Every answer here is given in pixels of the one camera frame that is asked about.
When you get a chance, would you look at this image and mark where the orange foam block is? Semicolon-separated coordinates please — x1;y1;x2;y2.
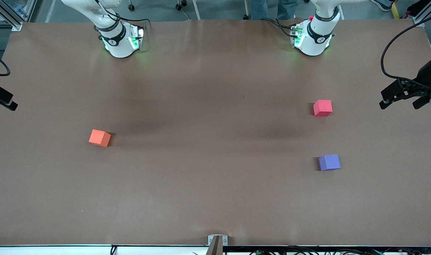
89;129;112;147

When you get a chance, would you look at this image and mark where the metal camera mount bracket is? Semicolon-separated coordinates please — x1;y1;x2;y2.
205;234;228;255

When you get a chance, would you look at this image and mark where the long black left arm cable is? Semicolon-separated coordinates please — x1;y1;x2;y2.
380;12;431;84

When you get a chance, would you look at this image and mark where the purple foam block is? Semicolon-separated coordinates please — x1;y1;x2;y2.
318;154;341;171

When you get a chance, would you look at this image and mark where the black left base cable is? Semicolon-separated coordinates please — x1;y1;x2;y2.
259;17;296;38

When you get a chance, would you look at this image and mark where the brown paper table cover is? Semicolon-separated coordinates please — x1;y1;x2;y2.
0;18;431;247

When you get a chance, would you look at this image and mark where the red foam block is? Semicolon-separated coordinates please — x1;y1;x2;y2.
313;100;333;117

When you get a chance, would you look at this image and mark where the aluminium frame post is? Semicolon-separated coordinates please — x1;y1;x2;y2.
413;0;431;27
0;0;38;31

